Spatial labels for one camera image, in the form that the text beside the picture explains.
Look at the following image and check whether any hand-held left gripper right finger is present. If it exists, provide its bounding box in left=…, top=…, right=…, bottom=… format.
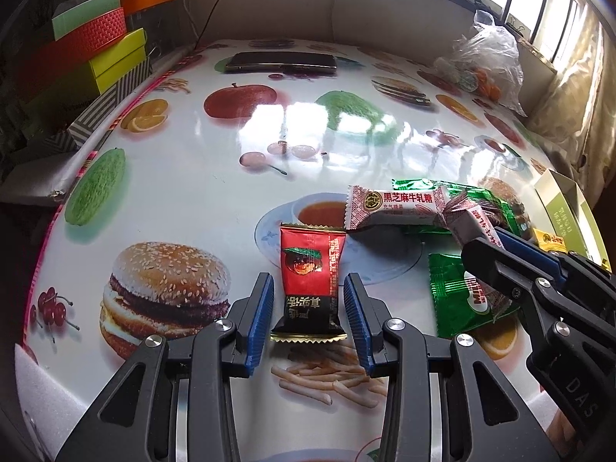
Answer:
left=343, top=273, right=564, bottom=462

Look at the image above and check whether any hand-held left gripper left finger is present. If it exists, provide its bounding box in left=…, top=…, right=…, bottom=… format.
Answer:
left=55, top=272, right=276, bottom=462

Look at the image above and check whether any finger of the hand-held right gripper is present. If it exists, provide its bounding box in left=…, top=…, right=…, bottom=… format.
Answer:
left=459, top=236, right=578, bottom=321
left=495, top=228, right=616, bottom=299

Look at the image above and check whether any small gold pastry packet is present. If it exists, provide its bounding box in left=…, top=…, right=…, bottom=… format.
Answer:
left=532, top=228, right=569, bottom=253

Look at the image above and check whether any green cardboard box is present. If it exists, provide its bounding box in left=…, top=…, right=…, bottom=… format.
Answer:
left=533, top=169, right=612, bottom=270

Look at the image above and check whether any white red nougat packet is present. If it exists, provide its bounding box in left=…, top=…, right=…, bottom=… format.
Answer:
left=435, top=187, right=506, bottom=261
left=344, top=184, right=450, bottom=232

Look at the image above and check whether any green snack packet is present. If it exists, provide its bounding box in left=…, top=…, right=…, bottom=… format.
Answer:
left=392, top=178, right=496, bottom=217
left=427, top=253, right=523, bottom=340

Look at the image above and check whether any red plum candy packet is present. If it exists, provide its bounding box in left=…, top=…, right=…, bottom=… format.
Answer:
left=269, top=223, right=350, bottom=345

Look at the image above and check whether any beige printed curtain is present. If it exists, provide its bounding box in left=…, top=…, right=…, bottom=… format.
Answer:
left=524, top=24, right=616, bottom=193

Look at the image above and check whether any orange tangerine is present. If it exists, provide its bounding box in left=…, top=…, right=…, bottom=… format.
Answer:
left=474, top=70, right=501, bottom=99

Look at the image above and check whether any clear plastic bag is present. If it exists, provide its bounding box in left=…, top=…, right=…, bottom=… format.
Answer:
left=433, top=10, right=527, bottom=116

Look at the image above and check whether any black smartphone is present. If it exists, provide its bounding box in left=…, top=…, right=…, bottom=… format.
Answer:
left=225, top=51, right=338, bottom=74

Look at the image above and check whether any yellow-green box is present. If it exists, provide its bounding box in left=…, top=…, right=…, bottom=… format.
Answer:
left=26, top=28, right=147, bottom=102

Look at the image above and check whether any red woven box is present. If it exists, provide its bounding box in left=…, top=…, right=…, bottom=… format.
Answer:
left=22, top=7, right=127, bottom=90

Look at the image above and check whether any light green box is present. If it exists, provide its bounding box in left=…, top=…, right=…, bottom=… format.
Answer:
left=50, top=0, right=121, bottom=42

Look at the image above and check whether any black cable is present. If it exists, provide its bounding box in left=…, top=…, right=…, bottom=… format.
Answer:
left=192, top=0, right=241, bottom=54

